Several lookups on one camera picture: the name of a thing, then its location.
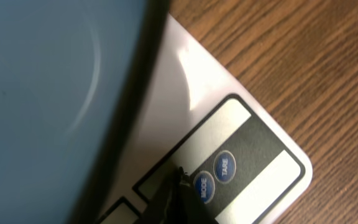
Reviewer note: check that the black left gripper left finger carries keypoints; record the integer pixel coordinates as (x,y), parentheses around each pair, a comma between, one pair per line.
(164,206)

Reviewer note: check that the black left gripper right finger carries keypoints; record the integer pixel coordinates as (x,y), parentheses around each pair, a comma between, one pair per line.
(187,207)

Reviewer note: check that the white digital kitchen scale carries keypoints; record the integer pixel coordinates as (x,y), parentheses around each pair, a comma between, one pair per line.
(243,165)

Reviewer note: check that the blue metal bowl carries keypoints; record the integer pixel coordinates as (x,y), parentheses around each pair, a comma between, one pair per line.
(72,77)

